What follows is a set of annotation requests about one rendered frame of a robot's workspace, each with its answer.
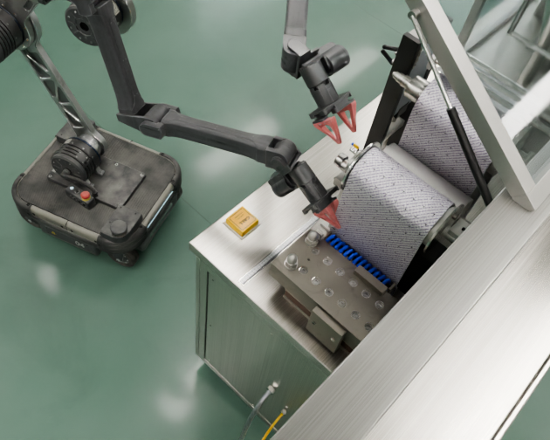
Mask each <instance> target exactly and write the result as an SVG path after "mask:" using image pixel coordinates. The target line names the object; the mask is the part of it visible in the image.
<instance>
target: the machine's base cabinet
mask: <svg viewBox="0 0 550 440"><path fill-rule="evenodd" d="M196 354H197V355H198V356H199V357H200V358H201V359H202V360H203V361H204V362H205V363H206V364H207V365H208V366H209V367H210V368H211V369H212V370H213V371H214V372H215V373H216V374H217V375H218V376H219V377H220V378H221V379H222V380H223V381H224V382H225V383H226V384H227V385H228V386H229V387H230V388H231V389H232V390H233V391H234V392H235V393H236V394H237V395H238V396H239V397H240V398H241V399H242V400H243V401H244V402H245V403H246V404H247V405H248V406H249V407H250V408H251V409H252V410H253V409H254V407H255V406H256V404H257V403H258V401H259V400H260V398H261V397H262V396H263V395H264V393H265V392H266V391H267V389H266V388H267V387H268V386H269V385H271V386H273V387H274V389H275V393H274V394H273V395H269V397H268V398H267V399H266V400H265V402H264V403H263V405H262V406H261V407H260V409H259V410H258V413H257V415H258V416H259V417H260V418H261V419H262V420H263V421H264V422H265V423H266V424H267V425H268V426H269V427H271V425H272V424H273V423H274V421H275V420H276V419H277V417H278V416H279V415H280V410H281V409H285V410H286V412H287V414H286V415H285V416H281V418H280V419H279V420H278V421H277V423H276V424H275V425H274V427H273V428H272V430H273V431H274V432H275V433H277V431H278V430H279V429H280V428H281V427H282V426H283V425H284V424H285V423H286V422H287V421H288V420H289V418H290V417H291V416H292V415H293V414H294V413H295V412H296V411H297V410H298V409H299V408H300V406H301V405H302V404H303V403H304V402H305V401H306V400H307V399H308V398H309V397H310V396H311V395H312V394H313V392H314V391H315V390H316V389H317V388H318V387H319V386H320V385H321V384H322V383H323V382H324V380H325V379H326V378H327V377H328V376H326V375H325V374H324V373H323V372H322V371H321V370H320V369H319V368H318V367H317V366H315V365H314V364H313V363H312V362H311V361H310V360H309V359H308V358H307V357H306V356H304V355H303V354H302V353H301V352H300V351H299V350H298V349H297V348H296V347H295V346H294V345H293V344H292V343H291V342H290V341H289V340H288V339H287V338H286V337H285V336H283V335H282V334H281V333H280V332H279V331H278V330H277V329H276V328H275V327H274V326H272V325H271V324H270V323H269V322H268V321H267V320H266V319H265V318H264V317H263V316H261V315H260V314H259V313H258V312H257V311H256V310H255V309H254V308H253V307H252V306H250V305H249V304H248V303H247V302H246V301H245V300H244V299H243V298H242V297H241V296H239V295H238V294H237V293H236V292H235V291H234V290H233V289H232V288H231V287H230V286H229V285H227V284H226V283H225V282H224V281H223V280H222V279H221V278H220V277H219V276H217V275H216V274H215V273H214V272H213V271H212V270H211V269H210V268H209V267H208V266H207V265H206V264H205V263H204V262H203V261H202V260H201V259H200V258H199V257H198V256H196Z"/></svg>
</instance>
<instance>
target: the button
mask: <svg viewBox="0 0 550 440"><path fill-rule="evenodd" d="M226 223H227V224H228V225H229V226H230V227H231V228H232V229H233V230H234V231H236V232H237V233H238V234H239V235H240V236H241V237H242V236H244V235H245V234H246V233H247V232H249V231H250V230H251V229H252V228H254V227H255V226H256V225H257V224H258V219H257V218H256V217H255V216H253V215H252V214H251V213H250V212H249V211H248V210H247V209H246V208H245V207H243V206H242V207H241V208H239V209H238V210H237V211H235V212H234V213H233V214H231V215H230V216H229V217H227V218H226Z"/></svg>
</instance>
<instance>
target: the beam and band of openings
mask: <svg viewBox="0 0 550 440"><path fill-rule="evenodd" d="M549 216H550V194H549V195H548V196H547V197H546V199H545V200H544V201H543V202H542V203H541V204H540V206H539V207H538V208H537V209H536V210H531V211H529V210H526V209H525V208H524V207H522V206H521V205H519V204H518V203H516V202H515V201H513V199H512V197H511V196H510V194H509V192H508V190H507V188H506V187H504V188H503V189H502V191H501V192H500V193H499V194H498V195H497V196H496V197H495V198H494V199H493V200H492V201H491V203H490V204H489V205H488V206H487V207H486V208H485V209H484V210H483V211H482V212H481V213H480V214H479V215H478V217H477V218H476V219H475V220H474V221H473V222H472V223H471V224H470V225H469V226H468V227H467V228H466V230H465V231H464V232H463V233H462V234H461V235H460V236H459V237H458V238H457V239H456V240H455V242H454V243H453V244H452V245H451V246H450V247H449V248H448V249H447V250H446V251H445V252H444V253H443V255H442V256H441V257H440V258H439V259H438V260H437V261H436V262H435V263H434V264H433V265H432V266H431V267H430V268H429V269H428V270H427V271H426V272H425V273H424V274H423V275H422V276H421V277H420V278H419V280H418V281H417V282H416V283H415V284H414V285H413V286H412V287H411V288H410V289H409V290H408V292H407V293H406V294H405V295H404V296H403V297H402V298H401V299H400V300H399V301H398V302H397V303H396V304H395V306H394V307H393V308H392V309H391V310H390V311H389V312H388V313H387V314H386V315H385V316H384V317H383V319H382V320H381V321H380V322H379V323H378V324H377V325H376V326H375V327H374V328H373V329H372V331H371V332H370V333H369V334H368V335H367V336H366V337H365V338H364V339H363V340H362V341H361V342H360V344H359V345H358V346H357V347H356V348H355V349H354V350H353V351H352V352H351V353H350V354H349V355H348V357H347V358H346V359H345V360H344V361H343V362H342V363H341V364H340V365H339V366H338V367H337V368H336V369H335V370H334V371H333V372H332V373H331V374H330V375H329V376H328V377H327V378H326V379H325V380H324V382H323V383H322V384H321V385H320V386H319V387H318V388H317V389H316V390H315V391H314V392H313V394H312V395H311V396H310V397H309V398H308V399H307V400H306V401H305V402H304V403H303V404H302V405H301V406H300V408H299V409H298V410H297V411H296V412H295V413H294V414H293V415H292V416H291V417H290V418H289V420H288V421H287V422H286V423H285V424H284V425H283V426H282V427H281V428H280V429H279V430H278V431H277V433H276V434H275V435H274V436H273V437H272V438H271V439H270V440H363V439H364V438H365V437H366V436H367V435H368V433H369V432H370V431H371V429H373V428H374V426H375V425H376V424H377V423H378V422H379V421H380V419H381V418H382V417H383V416H384V414H385V413H386V412H387V411H388V409H389V408H390V407H391V406H392V405H393V403H394V402H395V401H396V400H397V398H398V397H399V396H400V395H401V394H402V392H403V391H404V390H405V389H406V388H407V387H408V385H409V384H410V383H411V382H412V381H413V380H414V378H415V377H416V376H417V375H418V373H419V372H420V371H421V370H422V369H423V367H424V366H425V365H426V364H427V362H428V361H429V360H430V359H431V357H432V356H433V355H434V354H435V353H436V351H437V350H438V349H439V348H440V347H441V346H442V345H443V343H444V342H445V341H446V340H447V339H448V337H449V336H450V335H451V334H452V332H453V331H454V330H455V329H456V328H457V326H458V325H459V324H460V323H461V321H462V320H463V319H464V318H465V316H466V315H467V314H468V313H469V312H470V310H471V309H472V308H473V307H474V306H475V305H476V304H477V303H478V301H479V300H480V299H481V298H482V296H483V295H484V294H485V293H486V291H487V290H488V289H489V288H490V287H491V285H492V284H493V283H494V282H495V280H496V279H497V278H498V277H499V275H500V274H501V273H502V272H503V271H504V269H505V268H506V267H507V266H508V265H509V264H510V263H511V262H512V260H513V259H514V258H515V257H516V256H517V254H518V253H519V252H520V250H521V249H522V248H523V247H524V246H525V244H526V243H527V242H528V241H529V239H530V238H531V237H532V236H533V234H534V233H535V232H536V231H537V230H538V228H539V227H540V226H541V225H542V224H543V223H544V222H545V221H546V220H547V218H548V217H549Z"/></svg>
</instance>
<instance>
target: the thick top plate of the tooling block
mask: <svg viewBox="0 0 550 440"><path fill-rule="evenodd" d="M311 230H312V229H310V230H308V231H307V232H306V233H305V234H304V235H303V236H301V237H300V238H299V239H298V240H297V241H296V242H294V243H293V244H292V245H291V246H290V247H288V248H287V249H286V250H285V251H284V252H283V253H281V254H280V255H279V256H278V257H277V258H276V259H274V260H273V261H272V262H271V267H270V270H269V274H270V275H271V276H272V277H273V278H275V279H276V280H277V281H278V282H279V283H280V284H281V285H282V286H283V287H284V288H285V289H286V290H287V291H288V292H290V293H291V294H292V295H293V296H294V297H295V298H296V299H298V300H299V301H300V302H301V303H302V304H303V305H304V306H306V307H307V308H308V309H309V310H310V311H312V310H313V309H314V308H315V307H316V306H318V307H319V308H320V309H321V310H322V311H323V312H325V313H326V314H327V315H328V316H329V317H330V318H332V319H333V320H334V321H335V322H336V323H337V324H339V325H340V326H341V327H342V328H343V329H344V330H346V331H347V332H346V334H345V336H344V338H343V340H344V341H345V342H346V343H347V344H348V345H350V346H351V347H352V348H353V349H355V348H356V347H357V346H358V345H359V344H360V342H361V341H362V340H363V339H364V338H365V337H366V336H367V335H368V334H369V333H370V332H371V331H372V329H373V328H374V327H375V326H376V325H377V324H378V323H379V322H380V321H381V320H382V319H383V317H384V316H385V315H386V314H387V313H388V312H389V311H390V310H391V309H392V308H393V307H394V306H395V304H396V303H397V302H398V300H397V299H395V298H394V297H393V296H392V295H390V294H389V293H388V292H385V293H384V294H383V295H382V296H380V295H379V294H378V293H377V292H375V291H374V290H373V289H372V288H370V287H369V286H368V285H367V284H365V283H364V282H363V281H362V280H361V279H359V278H358V277H357V276H356V275H354V270H355V269H356V268H357V266H355V265H354V264H353V263H352V262H350V261H349V260H348V259H347V258H345V257H344V256H343V255H342V254H341V253H339V252H338V251H337V250H335V249H334V248H333V246H332V245H330V244H329V243H328V242H327V241H325V240H324V239H323V238H322V239H321V240H319V239H318V241H319V242H318V244H317V245H316V246H314V247H310V246H308V245H306V243H305V239H306V237H307V234H308V233H309V232H310V231H311ZM292 253H294V254H295V255H296V256H297V258H298V267H297V268H296V269H295V270H293V271H290V270H287V269H286V268H285V266H284V262H285V260H286V258H287V257H288V255H290V254H292Z"/></svg>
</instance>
